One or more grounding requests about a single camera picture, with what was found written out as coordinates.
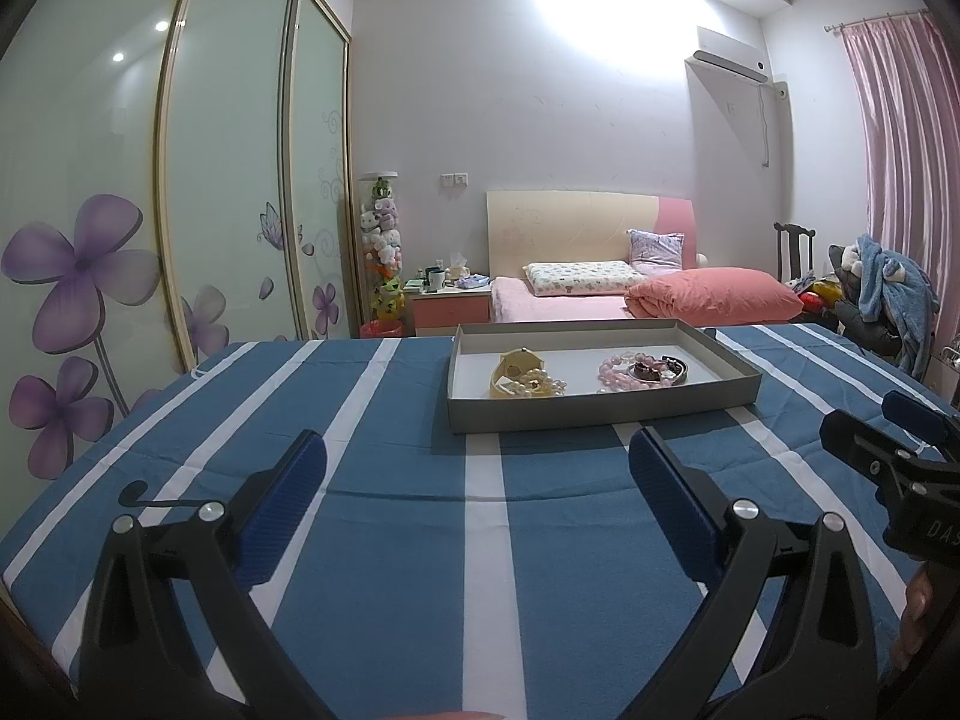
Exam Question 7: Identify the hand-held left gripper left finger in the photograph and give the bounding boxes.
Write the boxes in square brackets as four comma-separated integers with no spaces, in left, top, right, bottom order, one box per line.
[79,430,338,720]

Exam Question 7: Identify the pink curtain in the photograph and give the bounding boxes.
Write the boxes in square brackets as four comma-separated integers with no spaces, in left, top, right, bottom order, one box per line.
[840,11,960,383]

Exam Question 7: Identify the silver bangle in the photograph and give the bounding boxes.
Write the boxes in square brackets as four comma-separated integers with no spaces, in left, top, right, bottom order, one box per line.
[600,355,691,391]

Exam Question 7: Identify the flower print sliding wardrobe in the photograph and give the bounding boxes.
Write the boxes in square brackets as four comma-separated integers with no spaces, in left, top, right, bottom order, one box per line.
[0,0,353,466]

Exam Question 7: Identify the white air conditioner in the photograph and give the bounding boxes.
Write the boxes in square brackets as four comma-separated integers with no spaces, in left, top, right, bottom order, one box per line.
[691,25,774,85]

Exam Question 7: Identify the pink and cream nightstand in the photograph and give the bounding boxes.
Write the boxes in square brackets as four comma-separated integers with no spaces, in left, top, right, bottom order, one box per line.
[410,287,495,338]

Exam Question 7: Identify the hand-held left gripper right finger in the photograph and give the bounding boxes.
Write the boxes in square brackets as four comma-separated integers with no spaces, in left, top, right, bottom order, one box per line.
[628,427,878,720]

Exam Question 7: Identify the folded pink quilt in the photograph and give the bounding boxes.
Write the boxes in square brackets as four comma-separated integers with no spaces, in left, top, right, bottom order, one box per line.
[624,270,806,326]

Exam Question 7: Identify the blue fleece garment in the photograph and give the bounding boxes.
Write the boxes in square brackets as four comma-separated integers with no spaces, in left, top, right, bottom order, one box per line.
[846,234,941,380]

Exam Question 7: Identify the blue white striped tablecloth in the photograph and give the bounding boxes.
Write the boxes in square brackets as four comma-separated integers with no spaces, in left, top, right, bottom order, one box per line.
[0,322,960,720]

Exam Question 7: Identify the dark wooden chair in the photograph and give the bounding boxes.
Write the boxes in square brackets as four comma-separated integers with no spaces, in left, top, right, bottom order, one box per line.
[773,222,818,284]

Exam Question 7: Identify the white pearl bracelet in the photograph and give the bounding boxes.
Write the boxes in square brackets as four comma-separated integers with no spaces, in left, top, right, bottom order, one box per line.
[516,370,569,397]

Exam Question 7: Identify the clear tube of plush toys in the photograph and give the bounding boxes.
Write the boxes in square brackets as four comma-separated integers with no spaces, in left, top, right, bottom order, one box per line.
[356,172,410,328]

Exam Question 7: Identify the white floral pillow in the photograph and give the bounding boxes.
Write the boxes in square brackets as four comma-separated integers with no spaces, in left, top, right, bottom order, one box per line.
[522,259,648,298]

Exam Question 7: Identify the purple floral pillow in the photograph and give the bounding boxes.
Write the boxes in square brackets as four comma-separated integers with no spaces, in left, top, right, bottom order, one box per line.
[625,229,688,273]

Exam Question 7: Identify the pink bed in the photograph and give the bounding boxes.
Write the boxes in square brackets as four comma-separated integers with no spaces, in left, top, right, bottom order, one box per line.
[490,275,638,326]

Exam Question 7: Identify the yellow red toy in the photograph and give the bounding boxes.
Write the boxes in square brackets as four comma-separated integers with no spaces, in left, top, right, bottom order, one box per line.
[796,277,842,314]

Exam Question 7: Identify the person's right hand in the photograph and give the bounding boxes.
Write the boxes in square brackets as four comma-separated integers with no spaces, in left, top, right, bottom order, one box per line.
[889,561,960,680]

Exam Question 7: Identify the cream and pink headboard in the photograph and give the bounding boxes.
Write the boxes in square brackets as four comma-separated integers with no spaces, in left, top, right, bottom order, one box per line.
[486,190,698,280]

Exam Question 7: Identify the grey shallow tray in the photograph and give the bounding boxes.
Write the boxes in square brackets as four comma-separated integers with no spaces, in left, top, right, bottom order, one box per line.
[448,319,763,434]

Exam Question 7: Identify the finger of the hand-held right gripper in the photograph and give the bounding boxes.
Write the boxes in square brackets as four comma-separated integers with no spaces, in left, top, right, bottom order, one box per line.
[819,409,932,494]
[881,390,960,460]

